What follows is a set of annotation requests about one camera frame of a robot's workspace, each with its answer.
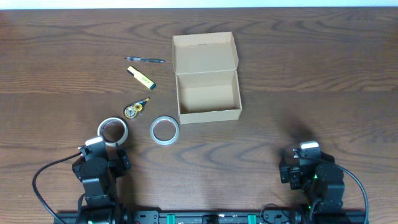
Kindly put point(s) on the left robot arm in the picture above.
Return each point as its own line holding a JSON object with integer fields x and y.
{"x": 98, "y": 174}

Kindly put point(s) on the yellow highlighter marker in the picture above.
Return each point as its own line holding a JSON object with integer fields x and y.
{"x": 141, "y": 77}

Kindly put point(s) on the black mounting rail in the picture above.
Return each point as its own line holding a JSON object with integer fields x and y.
{"x": 267, "y": 216}

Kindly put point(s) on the yellow correction tape dispenser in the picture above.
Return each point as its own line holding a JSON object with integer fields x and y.
{"x": 133, "y": 110}

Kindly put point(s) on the clear tape roll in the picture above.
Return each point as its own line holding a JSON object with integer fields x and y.
{"x": 164, "y": 130}

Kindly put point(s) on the brown cardboard box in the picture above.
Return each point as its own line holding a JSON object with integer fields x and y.
{"x": 205, "y": 67}

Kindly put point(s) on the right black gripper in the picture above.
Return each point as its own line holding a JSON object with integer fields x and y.
{"x": 291, "y": 170}

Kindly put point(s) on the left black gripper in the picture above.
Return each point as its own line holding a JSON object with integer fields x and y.
{"x": 120, "y": 163}

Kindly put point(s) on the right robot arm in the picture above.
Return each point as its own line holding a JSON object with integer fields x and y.
{"x": 321, "y": 184}

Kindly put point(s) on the black ballpoint pen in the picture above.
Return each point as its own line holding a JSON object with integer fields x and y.
{"x": 142, "y": 59}

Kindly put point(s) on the beige masking tape roll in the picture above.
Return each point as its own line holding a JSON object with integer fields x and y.
{"x": 108, "y": 121}

